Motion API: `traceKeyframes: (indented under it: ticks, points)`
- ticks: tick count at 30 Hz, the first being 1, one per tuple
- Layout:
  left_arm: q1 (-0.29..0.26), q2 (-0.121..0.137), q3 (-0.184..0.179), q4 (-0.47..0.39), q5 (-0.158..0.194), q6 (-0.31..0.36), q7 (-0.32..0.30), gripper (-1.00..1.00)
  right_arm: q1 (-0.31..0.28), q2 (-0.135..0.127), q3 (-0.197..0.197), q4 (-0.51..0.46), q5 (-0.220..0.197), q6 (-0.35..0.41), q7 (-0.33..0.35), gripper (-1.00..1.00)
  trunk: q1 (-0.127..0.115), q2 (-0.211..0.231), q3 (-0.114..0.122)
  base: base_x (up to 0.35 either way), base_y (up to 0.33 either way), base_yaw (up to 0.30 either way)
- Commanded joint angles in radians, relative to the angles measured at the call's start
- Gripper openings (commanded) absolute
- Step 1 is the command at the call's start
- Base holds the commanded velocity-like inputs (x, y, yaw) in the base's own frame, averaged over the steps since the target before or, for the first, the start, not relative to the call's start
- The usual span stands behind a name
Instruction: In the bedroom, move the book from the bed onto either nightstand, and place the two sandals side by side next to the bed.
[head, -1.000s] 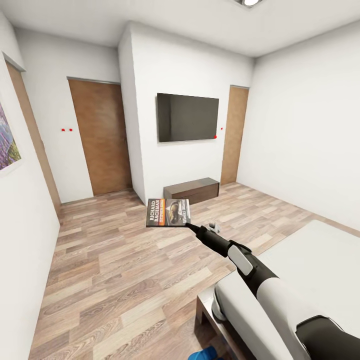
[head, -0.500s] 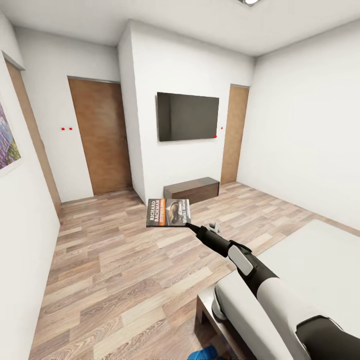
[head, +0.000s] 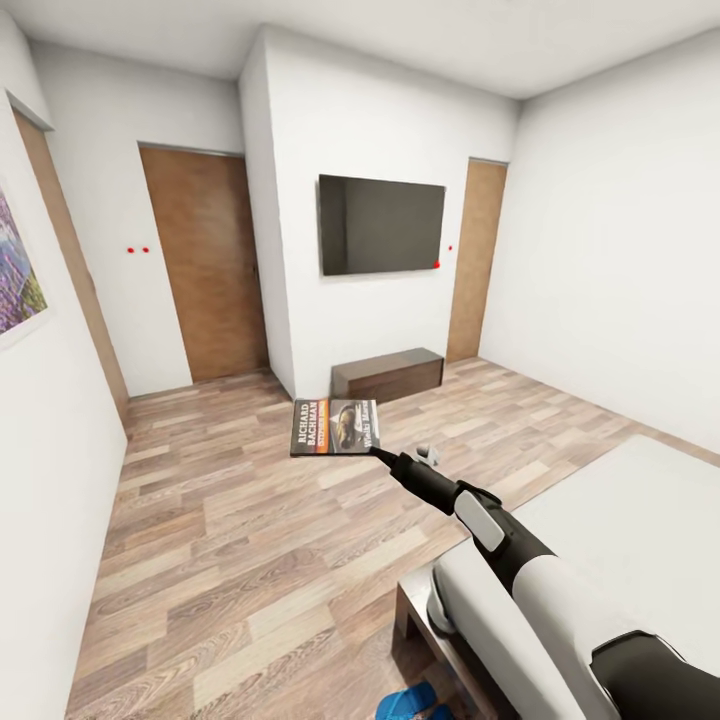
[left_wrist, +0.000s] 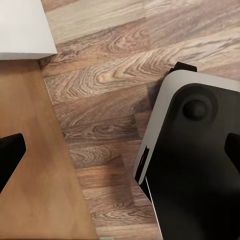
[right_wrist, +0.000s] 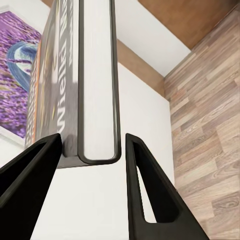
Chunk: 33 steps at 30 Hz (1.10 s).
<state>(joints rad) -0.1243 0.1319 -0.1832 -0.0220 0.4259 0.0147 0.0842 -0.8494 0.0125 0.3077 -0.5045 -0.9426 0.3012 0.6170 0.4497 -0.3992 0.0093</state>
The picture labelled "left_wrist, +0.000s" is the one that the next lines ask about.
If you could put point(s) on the sliding door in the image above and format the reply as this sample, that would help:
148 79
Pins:
43 199

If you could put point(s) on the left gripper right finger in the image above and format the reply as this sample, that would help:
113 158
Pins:
232 149

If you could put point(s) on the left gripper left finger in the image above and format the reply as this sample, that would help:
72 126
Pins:
12 150

